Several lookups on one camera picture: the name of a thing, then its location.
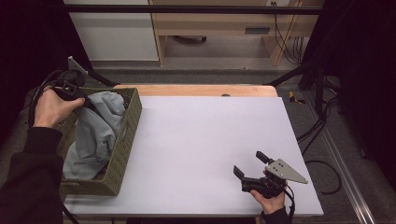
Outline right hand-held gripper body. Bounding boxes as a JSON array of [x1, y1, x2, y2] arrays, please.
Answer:
[[240, 158, 309, 200]]

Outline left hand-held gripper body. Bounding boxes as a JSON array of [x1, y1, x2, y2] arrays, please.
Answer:
[[50, 55, 91, 103]]

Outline grey-blue cloth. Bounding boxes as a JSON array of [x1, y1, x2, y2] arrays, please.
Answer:
[[62, 91, 127, 181]]

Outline green woven basket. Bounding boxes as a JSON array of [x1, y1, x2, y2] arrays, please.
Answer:
[[55, 87, 144, 197]]

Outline person's right hand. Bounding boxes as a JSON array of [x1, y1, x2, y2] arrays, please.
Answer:
[[249, 188, 286, 216]]

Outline person's left hand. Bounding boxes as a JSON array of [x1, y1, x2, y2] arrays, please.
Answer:
[[32, 86, 86, 129]]

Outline black stand leg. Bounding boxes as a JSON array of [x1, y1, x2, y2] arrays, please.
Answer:
[[265, 61, 316, 88], [87, 68, 121, 88]]

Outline white table sheet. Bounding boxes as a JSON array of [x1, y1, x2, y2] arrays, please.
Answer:
[[64, 95, 325, 217]]

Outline black curtain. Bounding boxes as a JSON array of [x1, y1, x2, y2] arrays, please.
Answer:
[[0, 0, 93, 147], [301, 0, 396, 190]]

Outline yellow and black tool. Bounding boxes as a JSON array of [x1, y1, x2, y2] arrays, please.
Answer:
[[288, 91, 306, 105]]

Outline white cabinet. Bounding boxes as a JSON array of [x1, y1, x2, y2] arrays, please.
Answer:
[[63, 0, 160, 63]]

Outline wooden table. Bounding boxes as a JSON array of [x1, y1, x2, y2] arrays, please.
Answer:
[[113, 84, 279, 98]]

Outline black horizontal bar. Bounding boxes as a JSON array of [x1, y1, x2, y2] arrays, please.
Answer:
[[46, 4, 325, 15]]

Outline light wooden desk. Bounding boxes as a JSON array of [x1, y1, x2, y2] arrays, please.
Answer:
[[148, 0, 325, 67]]

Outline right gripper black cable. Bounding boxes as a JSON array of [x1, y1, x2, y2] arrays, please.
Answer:
[[281, 184, 296, 224]]

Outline black floor cable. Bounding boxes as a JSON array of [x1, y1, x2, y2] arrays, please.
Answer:
[[295, 96, 343, 196]]

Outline metal floor rail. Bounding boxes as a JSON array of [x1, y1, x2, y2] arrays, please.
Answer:
[[301, 91, 378, 224]]

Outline bundle of black cables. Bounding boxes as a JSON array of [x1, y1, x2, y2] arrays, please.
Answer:
[[270, 1, 307, 66]]

